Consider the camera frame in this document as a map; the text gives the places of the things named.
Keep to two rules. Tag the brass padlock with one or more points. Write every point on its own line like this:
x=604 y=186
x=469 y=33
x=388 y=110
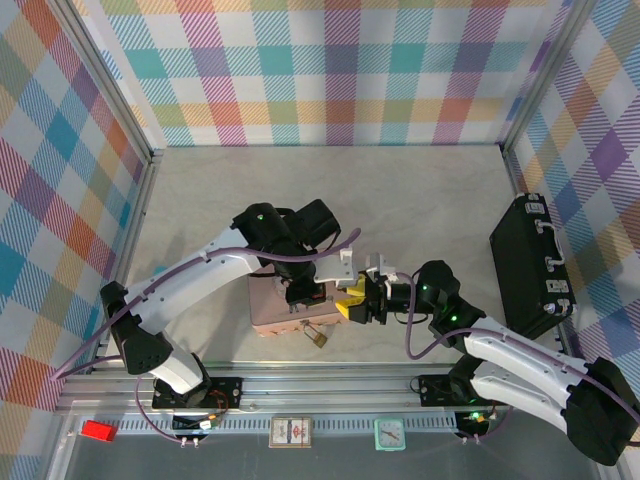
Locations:
x=320 y=340

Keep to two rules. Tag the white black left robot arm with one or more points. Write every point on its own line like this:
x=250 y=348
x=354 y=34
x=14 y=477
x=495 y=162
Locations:
x=200 y=270

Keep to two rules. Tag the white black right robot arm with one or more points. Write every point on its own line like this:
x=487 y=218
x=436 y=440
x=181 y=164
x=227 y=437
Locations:
x=520 y=352

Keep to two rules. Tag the pink wedding cartoon box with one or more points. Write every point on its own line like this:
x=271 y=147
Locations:
x=270 y=310

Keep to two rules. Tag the black hard carrying case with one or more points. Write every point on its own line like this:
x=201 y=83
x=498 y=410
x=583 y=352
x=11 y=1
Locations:
x=532 y=265

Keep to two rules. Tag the small teal square clock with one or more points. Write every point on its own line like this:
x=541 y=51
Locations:
x=389 y=434

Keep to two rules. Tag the red plastic block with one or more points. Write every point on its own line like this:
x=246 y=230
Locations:
x=99 y=431

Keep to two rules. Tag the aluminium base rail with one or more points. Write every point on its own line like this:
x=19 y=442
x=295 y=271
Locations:
x=320 y=392

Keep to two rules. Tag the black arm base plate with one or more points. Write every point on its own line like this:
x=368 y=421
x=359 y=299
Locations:
x=227 y=392
x=432 y=390

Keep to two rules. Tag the aluminium frame post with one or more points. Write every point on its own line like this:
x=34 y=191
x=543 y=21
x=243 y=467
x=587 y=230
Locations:
x=547 y=75
x=107 y=85

